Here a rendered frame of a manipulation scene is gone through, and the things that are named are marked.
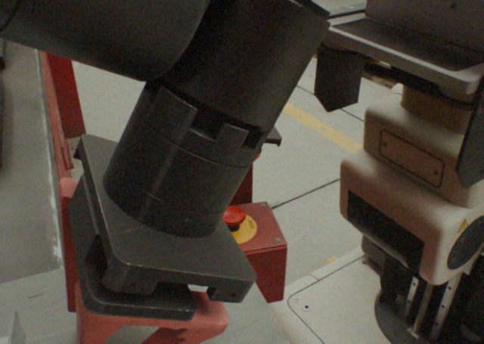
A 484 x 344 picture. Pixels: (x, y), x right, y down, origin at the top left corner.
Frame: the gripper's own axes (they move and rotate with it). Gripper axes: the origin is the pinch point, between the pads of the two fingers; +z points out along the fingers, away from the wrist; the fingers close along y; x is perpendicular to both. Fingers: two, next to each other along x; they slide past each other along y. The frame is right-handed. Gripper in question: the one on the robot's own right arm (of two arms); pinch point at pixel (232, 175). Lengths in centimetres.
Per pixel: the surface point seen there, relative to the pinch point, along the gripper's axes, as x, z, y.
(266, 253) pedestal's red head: 15.5, 2.6, -2.0
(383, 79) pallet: -194, 44, -161
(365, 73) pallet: -206, 46, -155
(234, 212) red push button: 10.2, -0.4, 2.2
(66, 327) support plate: 41, -15, 24
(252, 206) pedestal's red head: 6.0, 1.7, -2.2
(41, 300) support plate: 38.6, -14.8, 25.6
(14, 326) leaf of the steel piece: 42, -17, 27
